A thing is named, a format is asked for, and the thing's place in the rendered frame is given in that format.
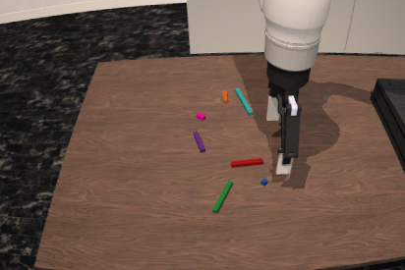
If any turquoise rod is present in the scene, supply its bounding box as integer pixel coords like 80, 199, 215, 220
235, 88, 253, 116

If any green rod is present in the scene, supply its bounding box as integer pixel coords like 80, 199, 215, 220
212, 181, 233, 214

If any red rod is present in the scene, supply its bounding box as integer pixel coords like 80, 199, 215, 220
231, 158, 263, 168

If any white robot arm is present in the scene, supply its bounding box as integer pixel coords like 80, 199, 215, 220
259, 0, 331, 72

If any purple rod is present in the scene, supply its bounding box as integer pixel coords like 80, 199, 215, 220
194, 131, 205, 153

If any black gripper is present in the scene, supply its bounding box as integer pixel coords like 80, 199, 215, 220
266, 61, 311, 175

